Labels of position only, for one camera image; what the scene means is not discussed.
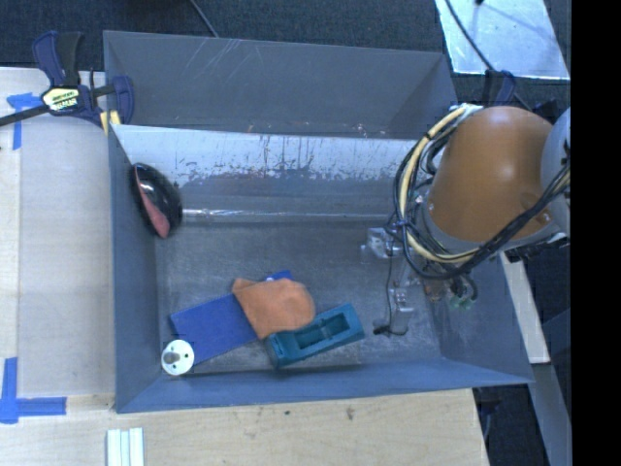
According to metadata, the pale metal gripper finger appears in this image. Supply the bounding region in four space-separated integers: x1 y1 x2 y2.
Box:
389 290 416 336
360 227 404 261

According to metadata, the grey metal bin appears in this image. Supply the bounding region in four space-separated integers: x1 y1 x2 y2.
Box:
102 30 537 415

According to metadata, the teal plastic box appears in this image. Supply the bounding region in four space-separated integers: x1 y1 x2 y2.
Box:
263 302 367 371

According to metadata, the orange cloth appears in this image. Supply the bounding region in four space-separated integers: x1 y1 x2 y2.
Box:
231 277 317 342

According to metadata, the blue flat board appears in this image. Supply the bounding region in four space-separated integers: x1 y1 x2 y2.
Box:
169 269 295 366

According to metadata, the white round disc with knob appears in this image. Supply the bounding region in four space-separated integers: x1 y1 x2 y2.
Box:
160 338 196 377

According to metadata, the black and red oval object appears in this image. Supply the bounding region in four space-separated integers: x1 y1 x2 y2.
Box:
128 161 184 240

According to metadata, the pale wood flat board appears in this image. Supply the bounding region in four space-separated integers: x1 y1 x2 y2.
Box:
16 114 117 400

